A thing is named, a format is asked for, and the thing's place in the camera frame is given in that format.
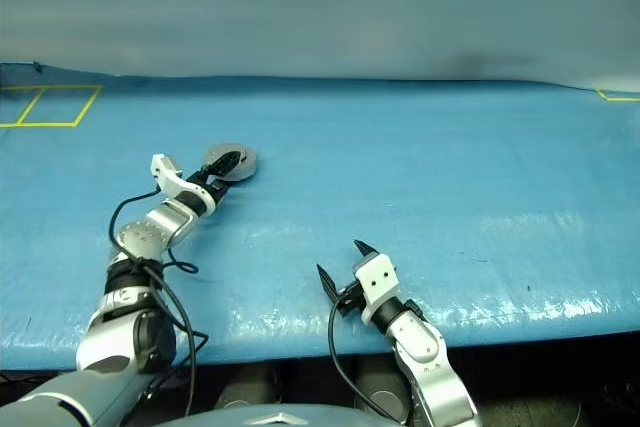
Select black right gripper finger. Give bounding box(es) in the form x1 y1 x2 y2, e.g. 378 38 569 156
353 239 379 261
315 263 343 306

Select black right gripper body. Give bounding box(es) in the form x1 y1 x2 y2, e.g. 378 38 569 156
338 279 366 317

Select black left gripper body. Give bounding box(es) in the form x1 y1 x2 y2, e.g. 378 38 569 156
188 170 217 198

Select silver motor stator copper windings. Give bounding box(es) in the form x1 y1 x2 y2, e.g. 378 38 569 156
206 141 260 183

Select grey rounded cylinder under table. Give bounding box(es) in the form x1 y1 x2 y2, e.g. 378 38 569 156
354 361 409 421
214 366 279 411

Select blue plastic table cover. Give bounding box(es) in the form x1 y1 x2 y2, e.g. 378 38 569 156
0 62 640 372

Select grey robot torso with emblem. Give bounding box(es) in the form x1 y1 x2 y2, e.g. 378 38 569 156
172 402 396 427

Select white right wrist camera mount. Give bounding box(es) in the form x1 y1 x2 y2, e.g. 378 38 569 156
352 254 401 326

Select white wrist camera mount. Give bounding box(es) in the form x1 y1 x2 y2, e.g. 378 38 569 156
149 153 219 216
352 254 401 326

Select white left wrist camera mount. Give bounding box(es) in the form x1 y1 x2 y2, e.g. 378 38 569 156
149 153 219 216

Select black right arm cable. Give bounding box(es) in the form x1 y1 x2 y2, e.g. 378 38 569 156
327 291 406 426

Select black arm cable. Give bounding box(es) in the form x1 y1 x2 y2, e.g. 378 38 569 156
327 291 406 426
108 185 209 418

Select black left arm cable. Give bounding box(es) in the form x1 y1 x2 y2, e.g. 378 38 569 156
108 185 209 418

